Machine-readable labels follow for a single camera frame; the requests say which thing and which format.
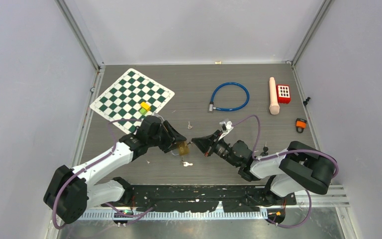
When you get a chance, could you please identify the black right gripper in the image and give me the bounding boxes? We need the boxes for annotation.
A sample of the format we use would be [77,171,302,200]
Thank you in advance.
[191,130,240,168]

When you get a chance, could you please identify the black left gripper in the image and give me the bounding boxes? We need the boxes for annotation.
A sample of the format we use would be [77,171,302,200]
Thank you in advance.
[147,121,186,153]

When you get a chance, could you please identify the brass padlock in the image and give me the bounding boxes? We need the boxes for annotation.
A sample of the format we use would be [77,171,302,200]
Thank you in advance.
[171,141,190,156]
[152,113,164,121]

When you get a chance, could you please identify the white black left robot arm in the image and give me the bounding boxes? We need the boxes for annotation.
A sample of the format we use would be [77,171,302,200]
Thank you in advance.
[43,116,187,230]

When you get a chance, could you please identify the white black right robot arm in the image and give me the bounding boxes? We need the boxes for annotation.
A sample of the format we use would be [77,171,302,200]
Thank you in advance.
[191,130,338,205]

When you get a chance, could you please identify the black headed key bunch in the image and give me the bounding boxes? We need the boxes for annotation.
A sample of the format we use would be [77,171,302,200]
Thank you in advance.
[260,142,269,157]

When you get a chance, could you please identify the silver keys with white tag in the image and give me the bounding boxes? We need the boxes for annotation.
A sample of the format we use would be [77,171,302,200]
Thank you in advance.
[180,156,193,167]

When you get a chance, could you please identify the green block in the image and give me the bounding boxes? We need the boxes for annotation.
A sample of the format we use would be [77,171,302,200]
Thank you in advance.
[139,108,147,116]

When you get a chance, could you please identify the yellow block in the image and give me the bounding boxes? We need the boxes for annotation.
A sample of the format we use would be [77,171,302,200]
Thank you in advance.
[140,102,151,112]

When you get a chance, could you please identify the green white chessboard mat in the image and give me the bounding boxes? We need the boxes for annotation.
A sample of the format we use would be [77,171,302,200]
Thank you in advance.
[90,68,175,134]

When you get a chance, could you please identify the black front base panel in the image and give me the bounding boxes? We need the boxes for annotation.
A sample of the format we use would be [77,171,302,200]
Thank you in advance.
[100,184,297,214]

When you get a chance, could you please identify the beige wooden rolling pin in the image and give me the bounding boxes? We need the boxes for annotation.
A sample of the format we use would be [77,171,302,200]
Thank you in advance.
[269,77,280,115]

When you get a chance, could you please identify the red block with holes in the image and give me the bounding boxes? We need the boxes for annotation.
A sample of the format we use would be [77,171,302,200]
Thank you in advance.
[276,84,291,104]

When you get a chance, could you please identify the small orange padlock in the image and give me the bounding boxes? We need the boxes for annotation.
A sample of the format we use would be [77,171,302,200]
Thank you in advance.
[295,118,307,133]

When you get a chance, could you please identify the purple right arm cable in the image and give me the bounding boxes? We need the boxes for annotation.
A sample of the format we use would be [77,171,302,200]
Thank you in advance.
[232,115,339,230]

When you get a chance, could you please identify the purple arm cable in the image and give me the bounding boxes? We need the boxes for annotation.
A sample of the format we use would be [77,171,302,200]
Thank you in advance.
[52,118,155,231]
[232,115,339,230]

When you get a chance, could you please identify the blue cable lock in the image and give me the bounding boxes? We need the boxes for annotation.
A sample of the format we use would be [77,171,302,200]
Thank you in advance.
[208,82,250,113]

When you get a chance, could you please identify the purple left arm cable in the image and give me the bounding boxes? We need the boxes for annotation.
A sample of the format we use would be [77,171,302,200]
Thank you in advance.
[52,118,155,231]

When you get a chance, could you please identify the black knob on rail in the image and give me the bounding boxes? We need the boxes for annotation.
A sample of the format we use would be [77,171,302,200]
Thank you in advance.
[303,97,311,106]

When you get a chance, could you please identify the aluminium frame rail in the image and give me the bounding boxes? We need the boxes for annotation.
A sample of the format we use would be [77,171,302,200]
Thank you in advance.
[76,185,349,222]

